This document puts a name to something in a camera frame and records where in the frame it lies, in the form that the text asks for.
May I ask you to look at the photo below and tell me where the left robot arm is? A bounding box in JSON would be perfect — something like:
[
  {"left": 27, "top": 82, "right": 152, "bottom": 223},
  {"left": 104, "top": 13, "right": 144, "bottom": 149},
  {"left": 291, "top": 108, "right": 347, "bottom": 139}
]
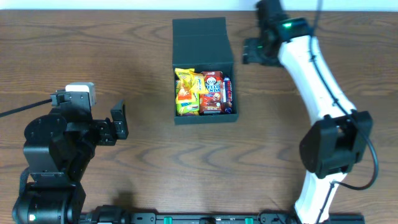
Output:
[{"left": 12, "top": 90, "right": 129, "bottom": 223}]

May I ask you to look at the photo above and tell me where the small yellow snack packet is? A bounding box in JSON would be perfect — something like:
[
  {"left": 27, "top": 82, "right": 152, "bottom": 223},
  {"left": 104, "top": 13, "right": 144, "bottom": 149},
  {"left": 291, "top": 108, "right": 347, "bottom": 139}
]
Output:
[{"left": 190, "top": 72, "right": 209, "bottom": 94}]

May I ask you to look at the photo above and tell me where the blue Dairy Milk bar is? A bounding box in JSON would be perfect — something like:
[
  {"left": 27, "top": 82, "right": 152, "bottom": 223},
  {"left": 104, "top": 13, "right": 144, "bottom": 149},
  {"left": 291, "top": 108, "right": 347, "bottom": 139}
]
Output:
[{"left": 223, "top": 77, "right": 233, "bottom": 114}]

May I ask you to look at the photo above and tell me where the black container box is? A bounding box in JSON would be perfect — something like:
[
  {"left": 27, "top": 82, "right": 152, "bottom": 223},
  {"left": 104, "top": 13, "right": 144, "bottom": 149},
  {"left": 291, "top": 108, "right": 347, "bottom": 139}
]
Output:
[{"left": 172, "top": 17, "right": 239, "bottom": 125}]

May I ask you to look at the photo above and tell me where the yellow orange candy packet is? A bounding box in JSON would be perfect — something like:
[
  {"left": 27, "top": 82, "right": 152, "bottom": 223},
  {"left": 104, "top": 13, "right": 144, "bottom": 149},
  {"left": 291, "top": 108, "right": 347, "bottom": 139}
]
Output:
[{"left": 175, "top": 68, "right": 197, "bottom": 104}]

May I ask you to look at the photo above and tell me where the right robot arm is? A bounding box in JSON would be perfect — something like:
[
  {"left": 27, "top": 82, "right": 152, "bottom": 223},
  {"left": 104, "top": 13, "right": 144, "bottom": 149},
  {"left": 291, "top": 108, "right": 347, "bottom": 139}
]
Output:
[{"left": 243, "top": 16, "right": 375, "bottom": 223}]

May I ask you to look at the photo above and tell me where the green Pretz snack box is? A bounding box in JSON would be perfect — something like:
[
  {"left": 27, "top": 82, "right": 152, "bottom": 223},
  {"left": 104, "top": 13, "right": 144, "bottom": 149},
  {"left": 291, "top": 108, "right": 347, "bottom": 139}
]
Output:
[{"left": 175, "top": 80, "right": 200, "bottom": 116}]

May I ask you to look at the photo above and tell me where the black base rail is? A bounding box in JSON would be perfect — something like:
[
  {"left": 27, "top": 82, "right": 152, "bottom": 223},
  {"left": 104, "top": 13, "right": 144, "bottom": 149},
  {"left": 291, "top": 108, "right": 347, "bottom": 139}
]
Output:
[{"left": 80, "top": 204, "right": 364, "bottom": 224}]

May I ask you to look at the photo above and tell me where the red Hello Panda box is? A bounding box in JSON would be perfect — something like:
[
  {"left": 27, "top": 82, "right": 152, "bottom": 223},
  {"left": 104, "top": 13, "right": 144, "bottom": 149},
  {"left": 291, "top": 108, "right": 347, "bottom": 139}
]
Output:
[{"left": 200, "top": 71, "right": 223, "bottom": 115}]

